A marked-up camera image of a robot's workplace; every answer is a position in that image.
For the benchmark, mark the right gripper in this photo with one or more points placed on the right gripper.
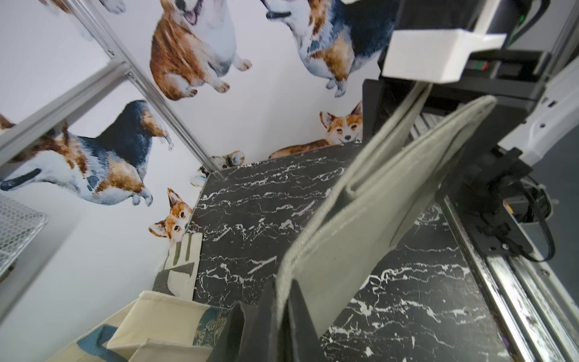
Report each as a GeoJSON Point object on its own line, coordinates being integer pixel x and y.
{"type": "Point", "coordinates": [516, 78]}

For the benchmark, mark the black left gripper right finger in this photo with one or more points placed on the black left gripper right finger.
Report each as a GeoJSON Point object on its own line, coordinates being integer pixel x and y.
{"type": "Point", "coordinates": [302, 341]}

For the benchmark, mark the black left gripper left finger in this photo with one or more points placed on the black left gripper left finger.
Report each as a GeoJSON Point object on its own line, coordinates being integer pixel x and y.
{"type": "Point", "coordinates": [250, 333]}

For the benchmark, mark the olive green canvas bag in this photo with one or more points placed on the olive green canvas bag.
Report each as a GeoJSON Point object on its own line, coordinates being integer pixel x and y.
{"type": "Point", "coordinates": [372, 206]}

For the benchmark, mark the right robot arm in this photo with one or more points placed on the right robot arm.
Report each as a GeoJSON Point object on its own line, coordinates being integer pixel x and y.
{"type": "Point", "coordinates": [493, 199]}

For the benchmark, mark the folded striped canvas bag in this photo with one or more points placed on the folded striped canvas bag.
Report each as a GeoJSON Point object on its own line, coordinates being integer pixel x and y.
{"type": "Point", "coordinates": [177, 275]}

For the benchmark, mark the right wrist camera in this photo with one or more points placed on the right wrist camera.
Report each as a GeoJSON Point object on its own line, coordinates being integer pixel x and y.
{"type": "Point", "coordinates": [432, 41]}

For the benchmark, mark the blue-handled canvas bag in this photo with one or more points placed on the blue-handled canvas bag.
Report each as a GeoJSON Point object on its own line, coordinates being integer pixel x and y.
{"type": "Point", "coordinates": [154, 327]}

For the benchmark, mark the aluminium front rail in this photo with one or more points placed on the aluminium front rail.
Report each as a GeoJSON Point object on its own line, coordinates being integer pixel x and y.
{"type": "Point", "coordinates": [534, 312]}

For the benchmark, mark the white wire wall basket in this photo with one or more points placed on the white wire wall basket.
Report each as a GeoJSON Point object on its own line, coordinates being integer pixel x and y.
{"type": "Point", "coordinates": [19, 226]}

